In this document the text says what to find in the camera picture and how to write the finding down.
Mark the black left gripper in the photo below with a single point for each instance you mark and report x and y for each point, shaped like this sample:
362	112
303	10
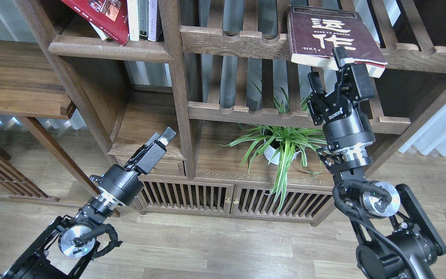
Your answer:
120	184

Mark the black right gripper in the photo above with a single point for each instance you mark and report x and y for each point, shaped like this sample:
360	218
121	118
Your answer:
346	128

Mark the dark maroon large book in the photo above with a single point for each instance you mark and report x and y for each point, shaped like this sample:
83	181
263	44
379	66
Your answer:
313	32

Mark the yellow green book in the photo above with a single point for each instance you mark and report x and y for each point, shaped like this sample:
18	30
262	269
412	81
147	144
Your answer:
103	36

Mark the red paperback book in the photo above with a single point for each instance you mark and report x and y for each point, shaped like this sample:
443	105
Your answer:
110	16

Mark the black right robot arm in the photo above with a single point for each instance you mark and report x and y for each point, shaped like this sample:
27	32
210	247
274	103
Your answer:
396	239

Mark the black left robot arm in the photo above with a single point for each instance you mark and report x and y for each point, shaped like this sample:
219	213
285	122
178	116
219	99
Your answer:
86	236

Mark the wooden bookshelf unit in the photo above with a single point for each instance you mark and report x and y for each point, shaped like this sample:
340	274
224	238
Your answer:
195	81

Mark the green spider plant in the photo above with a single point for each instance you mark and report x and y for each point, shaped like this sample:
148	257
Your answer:
286	141

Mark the white plant pot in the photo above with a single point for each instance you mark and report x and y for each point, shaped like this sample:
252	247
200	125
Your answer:
272	153

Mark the lilac upright book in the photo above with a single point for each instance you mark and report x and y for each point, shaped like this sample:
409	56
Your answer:
155	28

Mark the dark grey upright book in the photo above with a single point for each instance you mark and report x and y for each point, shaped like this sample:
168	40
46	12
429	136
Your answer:
143	19

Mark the white upright book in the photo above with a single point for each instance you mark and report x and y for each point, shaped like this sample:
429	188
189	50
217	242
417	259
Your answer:
133	17

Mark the wooden side table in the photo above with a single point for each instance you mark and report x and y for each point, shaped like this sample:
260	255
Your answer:
30	89

